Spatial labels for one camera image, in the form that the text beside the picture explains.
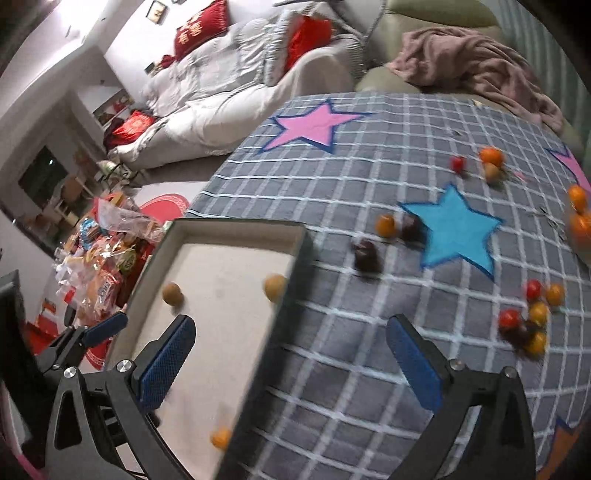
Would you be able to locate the large red cushion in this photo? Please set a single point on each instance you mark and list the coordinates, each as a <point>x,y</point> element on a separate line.
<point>201,27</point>

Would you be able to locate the pink fleece blanket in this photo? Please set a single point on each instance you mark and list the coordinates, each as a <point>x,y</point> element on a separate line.
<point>475,69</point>

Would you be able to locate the dark television screen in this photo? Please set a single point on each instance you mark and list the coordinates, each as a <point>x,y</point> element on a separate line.
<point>41,173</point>

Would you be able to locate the grey checked star cloth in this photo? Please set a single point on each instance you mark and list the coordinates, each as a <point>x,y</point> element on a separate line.
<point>351,350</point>

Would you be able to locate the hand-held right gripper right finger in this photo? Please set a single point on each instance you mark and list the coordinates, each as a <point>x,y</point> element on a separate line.
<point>415,364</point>

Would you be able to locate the small orange kumquat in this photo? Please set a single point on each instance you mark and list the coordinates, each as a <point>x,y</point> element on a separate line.
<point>538,314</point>
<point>220,437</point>
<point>537,344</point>
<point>554,294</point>

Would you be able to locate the red patterned cushion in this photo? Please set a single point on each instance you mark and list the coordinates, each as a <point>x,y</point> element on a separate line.
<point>134,124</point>

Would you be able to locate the dark brown chestnut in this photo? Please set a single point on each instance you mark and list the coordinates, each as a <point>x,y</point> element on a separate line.
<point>367,256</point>
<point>521,334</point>
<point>413,229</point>

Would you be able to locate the green leather sofa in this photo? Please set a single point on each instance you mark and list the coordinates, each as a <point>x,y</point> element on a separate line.
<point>443,14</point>

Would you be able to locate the white covered sofa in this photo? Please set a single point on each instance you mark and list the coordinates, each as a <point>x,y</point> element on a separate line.
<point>221,101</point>

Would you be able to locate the wall picture frame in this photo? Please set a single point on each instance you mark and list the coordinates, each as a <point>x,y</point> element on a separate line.
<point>156,10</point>

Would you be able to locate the pile of snack packets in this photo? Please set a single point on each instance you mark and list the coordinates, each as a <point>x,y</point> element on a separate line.
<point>106,258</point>

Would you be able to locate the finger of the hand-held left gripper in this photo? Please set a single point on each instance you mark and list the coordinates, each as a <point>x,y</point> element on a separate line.
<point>107,328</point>

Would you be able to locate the grey box with white inside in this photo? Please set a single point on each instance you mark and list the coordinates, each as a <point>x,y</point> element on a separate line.
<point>217,286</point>

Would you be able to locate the plain red cushion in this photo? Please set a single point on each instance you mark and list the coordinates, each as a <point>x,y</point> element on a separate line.
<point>309,39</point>

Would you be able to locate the small orange mandarin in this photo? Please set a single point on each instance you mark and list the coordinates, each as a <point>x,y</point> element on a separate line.
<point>492,155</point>
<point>386,225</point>
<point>581,229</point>
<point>577,197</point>

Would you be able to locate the red round floor mat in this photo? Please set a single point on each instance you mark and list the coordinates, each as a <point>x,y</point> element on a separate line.
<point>164,207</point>

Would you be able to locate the tan longan fruit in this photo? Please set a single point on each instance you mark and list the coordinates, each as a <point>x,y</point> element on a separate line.
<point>492,173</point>
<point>275,287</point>
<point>171,293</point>

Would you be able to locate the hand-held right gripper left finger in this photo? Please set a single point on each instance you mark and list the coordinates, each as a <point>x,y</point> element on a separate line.
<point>165,364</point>

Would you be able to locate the red cherry tomato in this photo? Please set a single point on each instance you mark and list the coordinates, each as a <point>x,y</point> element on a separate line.
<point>458,164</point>
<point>534,289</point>
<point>509,318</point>

